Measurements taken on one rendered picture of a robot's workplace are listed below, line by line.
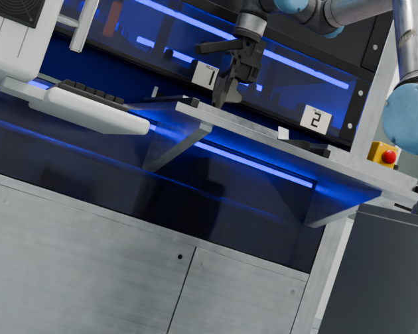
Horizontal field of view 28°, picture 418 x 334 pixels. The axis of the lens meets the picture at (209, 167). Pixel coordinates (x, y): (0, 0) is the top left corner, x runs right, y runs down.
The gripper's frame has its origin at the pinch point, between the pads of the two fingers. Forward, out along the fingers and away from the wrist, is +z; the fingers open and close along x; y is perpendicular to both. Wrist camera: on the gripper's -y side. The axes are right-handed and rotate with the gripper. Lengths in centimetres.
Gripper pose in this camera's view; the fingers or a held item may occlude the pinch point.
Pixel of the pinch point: (214, 105)
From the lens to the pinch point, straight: 209.5
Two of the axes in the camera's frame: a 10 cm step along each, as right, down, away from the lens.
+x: -3.4, -0.6, 9.4
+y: 8.8, 3.2, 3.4
